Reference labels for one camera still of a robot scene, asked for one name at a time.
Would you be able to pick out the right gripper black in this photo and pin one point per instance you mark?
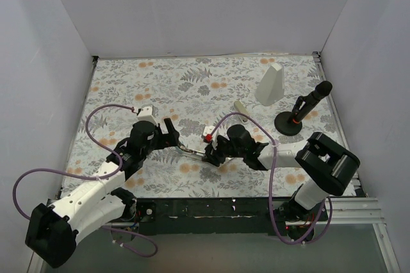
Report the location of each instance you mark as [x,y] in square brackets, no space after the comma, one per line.
[213,152]

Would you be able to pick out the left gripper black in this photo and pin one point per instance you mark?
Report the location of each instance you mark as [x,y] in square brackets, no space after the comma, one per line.
[165,136]

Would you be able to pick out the light blue stapler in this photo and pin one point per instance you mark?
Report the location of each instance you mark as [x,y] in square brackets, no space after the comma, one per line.
[191,153]

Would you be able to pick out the beige stapler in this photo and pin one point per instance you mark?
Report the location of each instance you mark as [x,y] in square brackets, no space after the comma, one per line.
[243,113]

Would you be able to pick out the white staple box sleeve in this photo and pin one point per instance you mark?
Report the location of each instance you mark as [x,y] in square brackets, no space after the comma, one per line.
[227,160]

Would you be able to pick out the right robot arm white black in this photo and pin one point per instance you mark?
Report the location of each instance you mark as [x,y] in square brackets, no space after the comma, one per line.
[330,166]

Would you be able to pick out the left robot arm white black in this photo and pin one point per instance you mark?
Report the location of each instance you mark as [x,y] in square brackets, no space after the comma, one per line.
[55,230]

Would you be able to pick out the black microphone stand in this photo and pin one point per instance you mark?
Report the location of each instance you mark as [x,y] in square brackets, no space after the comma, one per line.
[290,123]

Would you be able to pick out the white wedge-shaped block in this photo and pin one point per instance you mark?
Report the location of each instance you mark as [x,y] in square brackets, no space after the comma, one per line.
[271,87]

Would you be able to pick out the floral table mat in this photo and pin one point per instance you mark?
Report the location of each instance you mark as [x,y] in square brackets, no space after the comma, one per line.
[194,93]

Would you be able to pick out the black microphone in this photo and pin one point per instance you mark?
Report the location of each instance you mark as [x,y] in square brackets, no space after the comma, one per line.
[312,101]

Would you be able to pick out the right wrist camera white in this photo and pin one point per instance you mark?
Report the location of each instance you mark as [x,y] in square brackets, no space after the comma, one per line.
[209,133]

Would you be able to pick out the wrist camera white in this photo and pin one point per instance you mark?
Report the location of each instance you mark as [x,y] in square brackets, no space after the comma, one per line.
[209,133]
[146,113]

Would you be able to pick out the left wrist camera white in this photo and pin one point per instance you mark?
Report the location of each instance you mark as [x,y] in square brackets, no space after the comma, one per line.
[146,113]

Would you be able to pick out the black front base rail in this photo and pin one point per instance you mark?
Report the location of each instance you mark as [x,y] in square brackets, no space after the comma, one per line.
[174,216]

